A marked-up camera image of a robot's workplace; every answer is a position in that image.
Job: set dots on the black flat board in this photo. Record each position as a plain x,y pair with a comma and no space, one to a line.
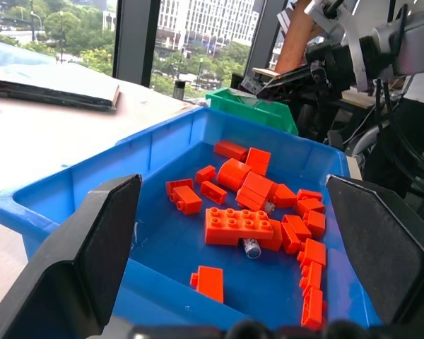
49,92

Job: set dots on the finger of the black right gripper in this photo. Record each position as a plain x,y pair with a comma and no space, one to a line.
289,83

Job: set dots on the large orange eight-stud brick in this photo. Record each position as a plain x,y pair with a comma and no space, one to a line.
238,227

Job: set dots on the orange stacked toy bricks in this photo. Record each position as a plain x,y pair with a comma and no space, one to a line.
255,190

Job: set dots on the silver blue battery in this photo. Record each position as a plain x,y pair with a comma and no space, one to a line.
252,249
269,207

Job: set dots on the green plastic bin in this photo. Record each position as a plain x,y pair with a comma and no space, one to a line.
268,113

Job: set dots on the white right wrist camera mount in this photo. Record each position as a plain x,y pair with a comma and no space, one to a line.
353,42

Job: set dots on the blue plastic bin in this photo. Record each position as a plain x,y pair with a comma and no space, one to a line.
169,247

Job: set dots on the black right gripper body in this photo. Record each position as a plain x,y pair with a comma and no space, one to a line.
334,65

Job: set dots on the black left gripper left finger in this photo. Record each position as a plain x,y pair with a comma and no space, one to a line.
74,254

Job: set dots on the dark small cylinder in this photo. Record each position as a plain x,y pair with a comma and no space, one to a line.
178,90

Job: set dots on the tan slanted post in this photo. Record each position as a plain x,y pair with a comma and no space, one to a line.
295,31

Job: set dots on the orange rounded toy brick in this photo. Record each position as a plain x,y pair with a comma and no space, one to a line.
232,173

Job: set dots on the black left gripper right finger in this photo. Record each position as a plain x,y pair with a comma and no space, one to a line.
385,247

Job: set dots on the small orange toy brick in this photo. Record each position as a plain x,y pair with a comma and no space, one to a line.
205,174

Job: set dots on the dark window pillar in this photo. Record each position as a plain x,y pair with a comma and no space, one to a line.
263,39
136,39

